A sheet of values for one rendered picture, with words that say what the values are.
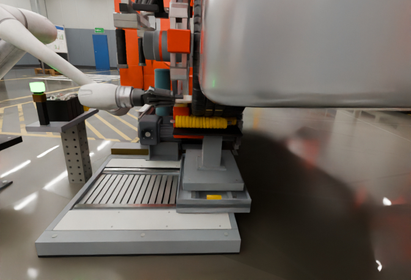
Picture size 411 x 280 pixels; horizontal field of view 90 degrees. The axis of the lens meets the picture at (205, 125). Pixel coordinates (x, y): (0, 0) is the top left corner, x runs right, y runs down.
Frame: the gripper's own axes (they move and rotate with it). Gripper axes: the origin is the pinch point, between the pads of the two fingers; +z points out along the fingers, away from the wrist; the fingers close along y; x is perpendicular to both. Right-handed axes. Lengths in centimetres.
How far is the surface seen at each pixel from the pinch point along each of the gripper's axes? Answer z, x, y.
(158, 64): -20, 55, -38
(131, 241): -20, -53, -27
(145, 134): -26, 8, -53
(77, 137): -65, 2, -47
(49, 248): -52, -55, -29
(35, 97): -70, 7, -13
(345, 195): 105, -29, -61
